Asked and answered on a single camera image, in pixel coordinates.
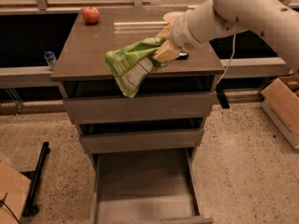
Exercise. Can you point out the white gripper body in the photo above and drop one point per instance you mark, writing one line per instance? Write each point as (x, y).
(181, 32)

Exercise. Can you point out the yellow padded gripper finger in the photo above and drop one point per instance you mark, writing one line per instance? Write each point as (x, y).
(164, 34)
(166, 52)

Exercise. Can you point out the green rice chip bag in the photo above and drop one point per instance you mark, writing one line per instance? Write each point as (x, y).
(131, 64)

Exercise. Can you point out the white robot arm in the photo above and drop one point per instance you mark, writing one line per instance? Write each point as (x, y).
(276, 24)

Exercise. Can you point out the grey drawer cabinet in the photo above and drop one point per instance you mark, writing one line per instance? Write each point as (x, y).
(82, 73)

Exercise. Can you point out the top drawer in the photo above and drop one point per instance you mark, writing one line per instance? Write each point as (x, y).
(122, 109)

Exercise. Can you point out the middle drawer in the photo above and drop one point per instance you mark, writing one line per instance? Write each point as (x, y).
(124, 142)

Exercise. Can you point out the open bottom drawer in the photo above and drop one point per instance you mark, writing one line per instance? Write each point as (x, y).
(146, 187)

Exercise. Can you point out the white bowl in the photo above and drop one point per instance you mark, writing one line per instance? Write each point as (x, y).
(170, 17)

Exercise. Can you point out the black snack bar packet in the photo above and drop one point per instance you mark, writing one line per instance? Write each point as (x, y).
(182, 56)

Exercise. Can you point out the red apple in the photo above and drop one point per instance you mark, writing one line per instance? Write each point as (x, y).
(91, 15)

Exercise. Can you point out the plastic water bottle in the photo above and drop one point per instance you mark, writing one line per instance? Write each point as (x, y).
(50, 59)

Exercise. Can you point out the cardboard box right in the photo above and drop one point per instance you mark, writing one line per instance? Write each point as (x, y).
(281, 104)

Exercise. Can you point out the cardboard sheet left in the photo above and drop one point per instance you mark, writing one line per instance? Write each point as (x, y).
(13, 191)

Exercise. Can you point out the black metal pole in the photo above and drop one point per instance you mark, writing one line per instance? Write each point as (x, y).
(30, 208)

